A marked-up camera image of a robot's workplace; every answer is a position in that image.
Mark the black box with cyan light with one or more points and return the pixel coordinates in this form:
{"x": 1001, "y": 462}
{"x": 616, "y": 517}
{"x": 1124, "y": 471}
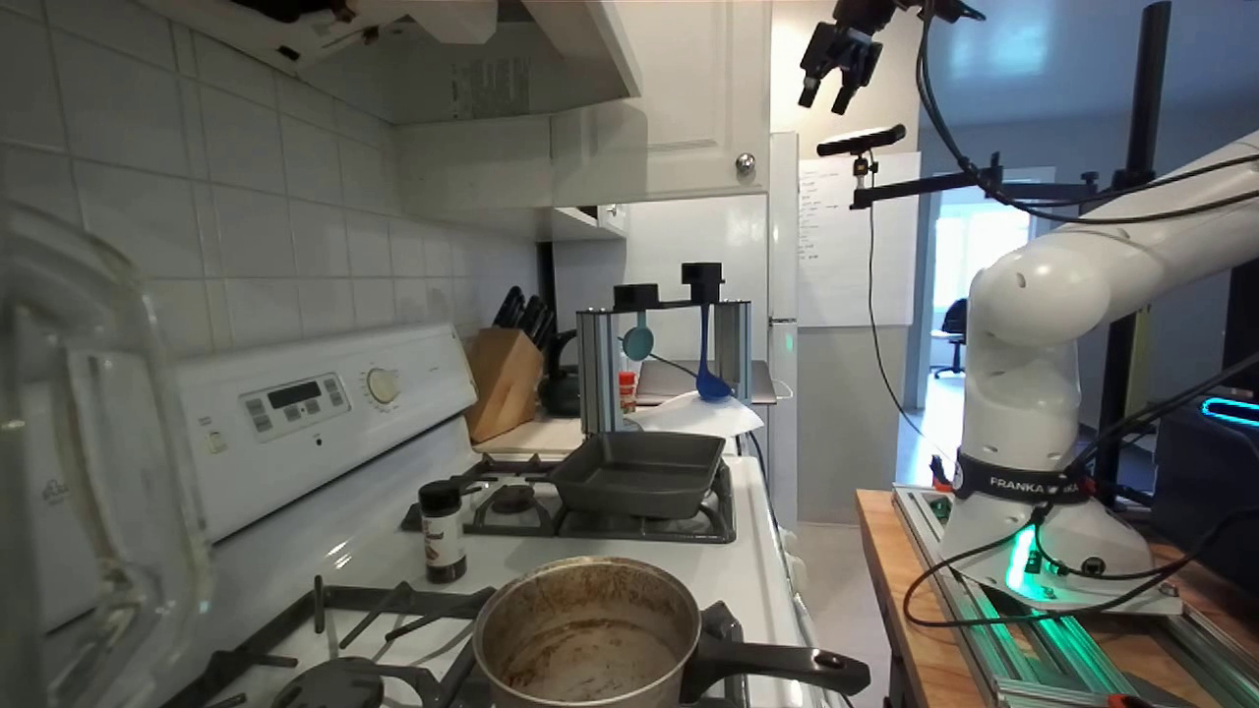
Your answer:
{"x": 1207, "y": 497}

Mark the round white stove dial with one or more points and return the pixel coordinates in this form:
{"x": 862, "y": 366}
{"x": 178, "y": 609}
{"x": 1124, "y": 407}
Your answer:
{"x": 385, "y": 387}

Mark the black capped spice bottle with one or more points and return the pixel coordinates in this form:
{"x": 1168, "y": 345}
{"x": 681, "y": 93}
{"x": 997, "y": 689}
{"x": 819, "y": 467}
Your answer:
{"x": 443, "y": 543}

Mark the black stereo camera bar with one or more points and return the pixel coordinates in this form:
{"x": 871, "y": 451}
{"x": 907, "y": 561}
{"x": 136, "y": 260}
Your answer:
{"x": 858, "y": 139}

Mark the round silver door knob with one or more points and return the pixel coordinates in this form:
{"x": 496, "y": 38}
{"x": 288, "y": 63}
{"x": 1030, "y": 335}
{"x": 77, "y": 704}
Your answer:
{"x": 745, "y": 164}

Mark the white paper sheet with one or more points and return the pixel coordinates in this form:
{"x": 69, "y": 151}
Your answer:
{"x": 711, "y": 419}

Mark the white cabinet door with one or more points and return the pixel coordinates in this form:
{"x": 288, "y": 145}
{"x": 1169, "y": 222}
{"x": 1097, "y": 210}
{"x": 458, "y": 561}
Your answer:
{"x": 681, "y": 103}

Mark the black vertical pole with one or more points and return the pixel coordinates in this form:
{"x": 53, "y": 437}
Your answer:
{"x": 1149, "y": 82}

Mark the wooden work table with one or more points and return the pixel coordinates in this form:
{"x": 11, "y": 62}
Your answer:
{"x": 907, "y": 614}

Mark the glass jar blender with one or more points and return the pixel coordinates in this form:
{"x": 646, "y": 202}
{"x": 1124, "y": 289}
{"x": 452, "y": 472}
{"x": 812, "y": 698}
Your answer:
{"x": 104, "y": 458}

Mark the black square baking pan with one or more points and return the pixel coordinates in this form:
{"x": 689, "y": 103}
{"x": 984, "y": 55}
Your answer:
{"x": 643, "y": 478}

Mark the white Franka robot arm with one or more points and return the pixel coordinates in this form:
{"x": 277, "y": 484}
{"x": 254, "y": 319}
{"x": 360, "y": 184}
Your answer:
{"x": 1050, "y": 328}

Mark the white wall whiteboard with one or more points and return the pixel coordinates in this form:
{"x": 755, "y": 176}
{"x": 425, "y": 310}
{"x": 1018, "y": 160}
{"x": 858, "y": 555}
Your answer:
{"x": 833, "y": 260}

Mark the white range hood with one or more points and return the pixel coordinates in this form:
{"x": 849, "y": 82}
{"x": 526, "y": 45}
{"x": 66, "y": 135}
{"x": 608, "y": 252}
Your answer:
{"x": 496, "y": 63}

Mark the wooden knife block with knives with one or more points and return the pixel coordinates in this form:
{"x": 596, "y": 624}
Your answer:
{"x": 507, "y": 379}

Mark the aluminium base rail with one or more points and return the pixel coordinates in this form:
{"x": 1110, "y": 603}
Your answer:
{"x": 1050, "y": 655}

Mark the white gas stove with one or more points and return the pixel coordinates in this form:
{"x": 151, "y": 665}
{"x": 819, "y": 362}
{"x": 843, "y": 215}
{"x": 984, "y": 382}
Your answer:
{"x": 327, "y": 454}

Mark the teal round utensil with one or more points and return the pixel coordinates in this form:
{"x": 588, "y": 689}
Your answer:
{"x": 635, "y": 345}

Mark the dark office chair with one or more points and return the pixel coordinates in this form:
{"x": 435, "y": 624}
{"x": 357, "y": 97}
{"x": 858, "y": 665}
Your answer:
{"x": 955, "y": 319}

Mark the black cast iron burner grate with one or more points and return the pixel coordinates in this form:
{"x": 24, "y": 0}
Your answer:
{"x": 397, "y": 598}
{"x": 711, "y": 523}

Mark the black kettle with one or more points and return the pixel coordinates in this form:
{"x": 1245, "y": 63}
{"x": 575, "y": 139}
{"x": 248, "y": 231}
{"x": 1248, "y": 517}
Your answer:
{"x": 561, "y": 387}

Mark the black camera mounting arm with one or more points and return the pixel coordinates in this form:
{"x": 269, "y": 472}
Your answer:
{"x": 929, "y": 185}

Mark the white refrigerator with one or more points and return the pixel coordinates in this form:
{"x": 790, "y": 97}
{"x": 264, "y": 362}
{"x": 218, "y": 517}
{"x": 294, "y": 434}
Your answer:
{"x": 786, "y": 434}

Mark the blue plastic utensil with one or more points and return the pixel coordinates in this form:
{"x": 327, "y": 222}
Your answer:
{"x": 715, "y": 387}

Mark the black monitor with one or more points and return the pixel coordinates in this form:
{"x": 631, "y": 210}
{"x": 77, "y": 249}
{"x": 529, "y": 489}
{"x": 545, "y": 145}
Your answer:
{"x": 1245, "y": 315}

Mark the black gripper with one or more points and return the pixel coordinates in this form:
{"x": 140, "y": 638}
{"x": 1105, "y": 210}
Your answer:
{"x": 858, "y": 33}

